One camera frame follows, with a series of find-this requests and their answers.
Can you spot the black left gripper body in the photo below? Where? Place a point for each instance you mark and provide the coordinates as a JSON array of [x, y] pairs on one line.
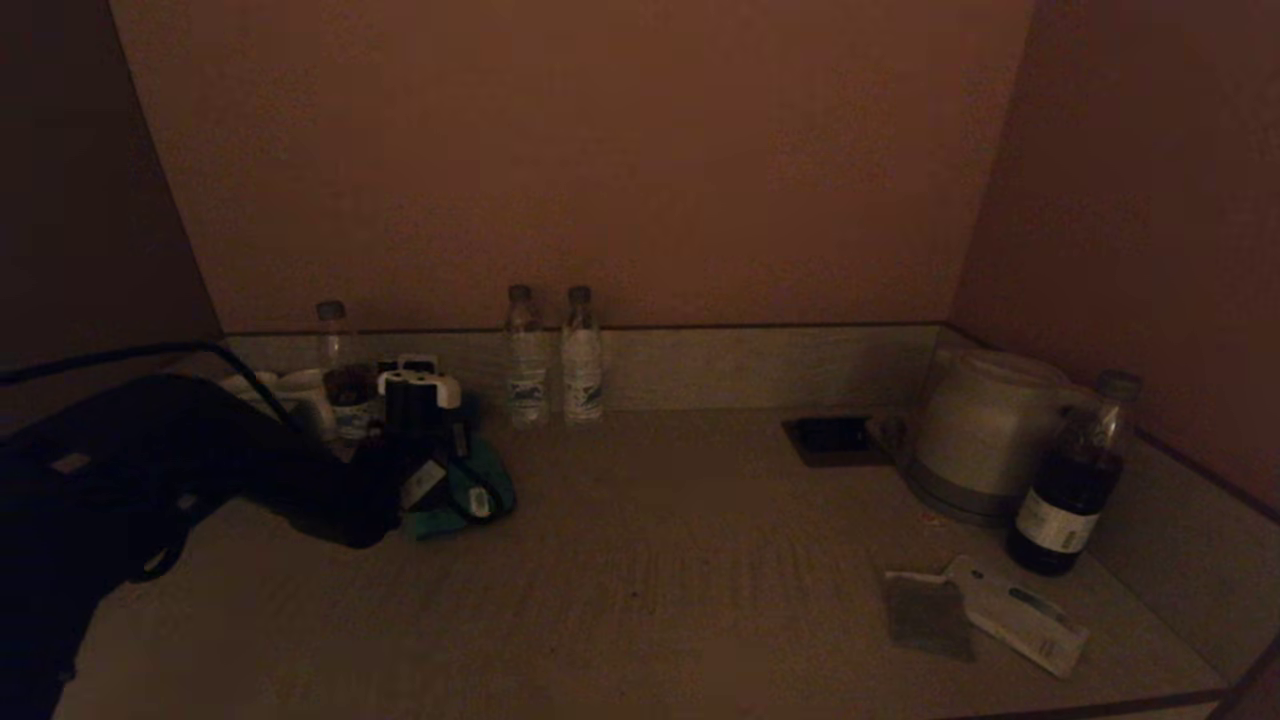
[[435, 450]]

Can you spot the green fluffy cloth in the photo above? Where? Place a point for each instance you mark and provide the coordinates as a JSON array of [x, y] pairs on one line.
[[490, 480]]

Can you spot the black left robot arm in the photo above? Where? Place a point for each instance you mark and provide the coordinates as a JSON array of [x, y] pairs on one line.
[[150, 470]]

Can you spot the amber tea bottle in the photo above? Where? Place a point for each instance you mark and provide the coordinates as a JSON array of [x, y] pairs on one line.
[[345, 390]]

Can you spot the clear water bottle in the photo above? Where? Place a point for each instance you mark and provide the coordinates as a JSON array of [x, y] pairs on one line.
[[583, 370], [527, 370]]

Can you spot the white ceramic cup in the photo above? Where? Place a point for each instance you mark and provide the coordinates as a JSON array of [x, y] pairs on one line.
[[312, 400]]

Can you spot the white saucer dish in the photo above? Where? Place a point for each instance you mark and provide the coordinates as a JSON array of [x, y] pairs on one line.
[[248, 383]]

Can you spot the black recessed socket panel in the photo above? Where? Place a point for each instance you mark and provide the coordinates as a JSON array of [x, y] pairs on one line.
[[835, 441]]

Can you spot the grey kettle base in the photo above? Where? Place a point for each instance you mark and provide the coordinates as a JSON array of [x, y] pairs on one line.
[[945, 498]]

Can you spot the grey tea bag sachet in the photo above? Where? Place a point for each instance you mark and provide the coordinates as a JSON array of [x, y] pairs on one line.
[[927, 620]]

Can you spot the white electric kettle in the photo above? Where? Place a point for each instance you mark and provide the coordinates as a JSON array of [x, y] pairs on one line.
[[980, 425]]

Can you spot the white paper sachet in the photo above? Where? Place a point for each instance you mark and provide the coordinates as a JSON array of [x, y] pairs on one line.
[[1030, 620]]

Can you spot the dark cola bottle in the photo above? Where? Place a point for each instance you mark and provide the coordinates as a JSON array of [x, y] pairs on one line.
[[1065, 500]]

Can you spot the black white-capped wrist camera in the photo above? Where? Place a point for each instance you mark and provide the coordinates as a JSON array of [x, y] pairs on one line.
[[420, 395]]

